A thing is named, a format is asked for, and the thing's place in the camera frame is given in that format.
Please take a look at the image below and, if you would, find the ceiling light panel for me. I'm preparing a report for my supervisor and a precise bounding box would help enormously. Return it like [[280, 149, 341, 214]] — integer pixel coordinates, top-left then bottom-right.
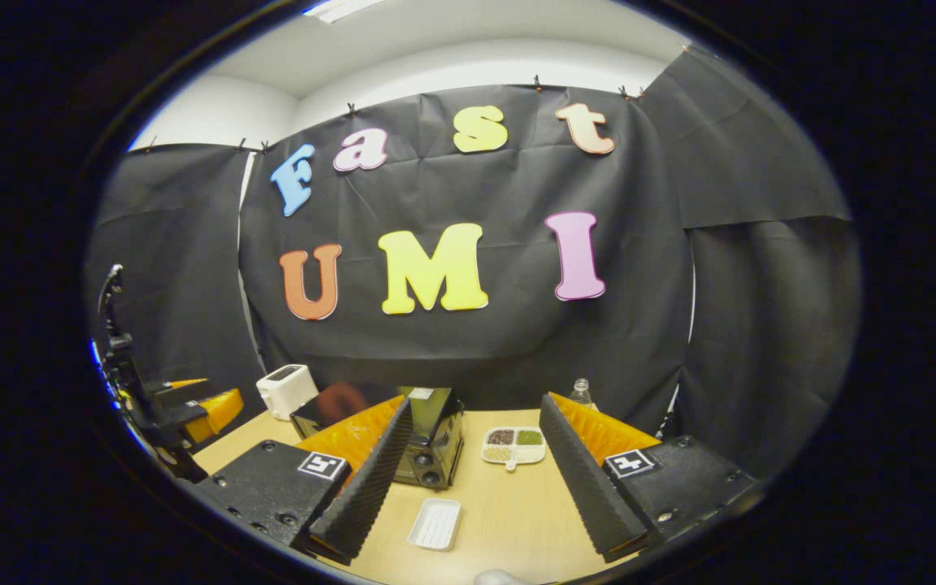
[[304, 0, 389, 24]]

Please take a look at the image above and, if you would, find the white foam tray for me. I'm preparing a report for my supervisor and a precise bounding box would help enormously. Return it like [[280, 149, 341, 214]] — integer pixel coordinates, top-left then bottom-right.
[[407, 498, 462, 553]]

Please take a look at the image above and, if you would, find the white toaster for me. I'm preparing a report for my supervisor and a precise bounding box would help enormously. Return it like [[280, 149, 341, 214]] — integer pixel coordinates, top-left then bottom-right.
[[256, 364, 320, 422]]

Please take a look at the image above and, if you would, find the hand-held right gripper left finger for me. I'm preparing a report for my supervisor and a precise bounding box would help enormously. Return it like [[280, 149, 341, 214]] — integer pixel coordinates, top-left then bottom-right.
[[190, 396, 414, 566]]

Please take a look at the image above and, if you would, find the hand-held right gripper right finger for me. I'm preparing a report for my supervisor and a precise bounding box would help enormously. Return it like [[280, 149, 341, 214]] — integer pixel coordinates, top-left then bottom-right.
[[539, 393, 761, 564]]

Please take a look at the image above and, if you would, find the black electric oven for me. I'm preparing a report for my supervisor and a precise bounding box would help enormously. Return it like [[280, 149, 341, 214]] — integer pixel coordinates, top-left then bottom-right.
[[289, 382, 466, 491]]

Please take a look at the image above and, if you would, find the black backdrop cloth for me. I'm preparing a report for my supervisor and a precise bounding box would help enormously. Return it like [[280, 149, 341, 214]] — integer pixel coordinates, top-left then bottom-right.
[[86, 45, 863, 480]]

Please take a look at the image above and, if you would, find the white divided dish of beans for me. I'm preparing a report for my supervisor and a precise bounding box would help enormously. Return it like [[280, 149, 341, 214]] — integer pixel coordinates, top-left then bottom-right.
[[481, 427, 548, 473]]

